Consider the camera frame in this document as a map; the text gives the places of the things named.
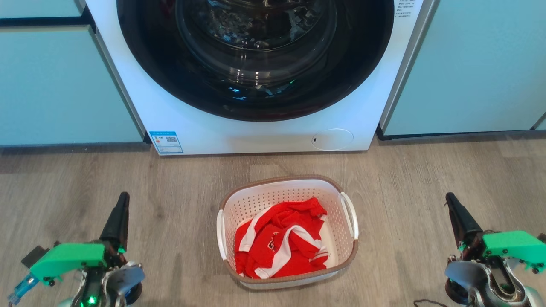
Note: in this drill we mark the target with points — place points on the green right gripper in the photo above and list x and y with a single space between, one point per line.
512 246

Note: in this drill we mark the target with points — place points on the white perforated laundry basket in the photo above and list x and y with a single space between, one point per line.
260 197

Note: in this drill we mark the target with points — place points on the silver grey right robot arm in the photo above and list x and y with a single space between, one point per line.
477 281

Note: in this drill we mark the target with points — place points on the wide pale green cabinet door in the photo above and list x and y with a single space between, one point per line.
469 68

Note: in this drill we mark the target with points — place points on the round white filter cover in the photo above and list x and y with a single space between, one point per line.
332 139

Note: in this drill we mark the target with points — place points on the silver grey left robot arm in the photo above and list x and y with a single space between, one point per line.
115 281

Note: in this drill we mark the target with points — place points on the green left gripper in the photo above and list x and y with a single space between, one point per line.
68 256

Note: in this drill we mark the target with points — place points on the pale green cabinet drawer front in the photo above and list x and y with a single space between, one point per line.
38 7

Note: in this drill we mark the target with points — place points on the round black glass washer door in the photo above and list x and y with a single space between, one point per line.
153 64

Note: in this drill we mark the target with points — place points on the tall pale green cabinet door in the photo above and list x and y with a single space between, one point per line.
59 85

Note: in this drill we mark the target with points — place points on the white front-load washing machine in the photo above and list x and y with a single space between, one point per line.
179 128

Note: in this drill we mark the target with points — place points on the blue energy label sticker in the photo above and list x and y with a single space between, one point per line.
166 143

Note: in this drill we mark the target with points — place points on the red and white jersey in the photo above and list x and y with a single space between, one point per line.
281 245

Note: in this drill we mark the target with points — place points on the small printed text label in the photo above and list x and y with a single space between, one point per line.
404 7

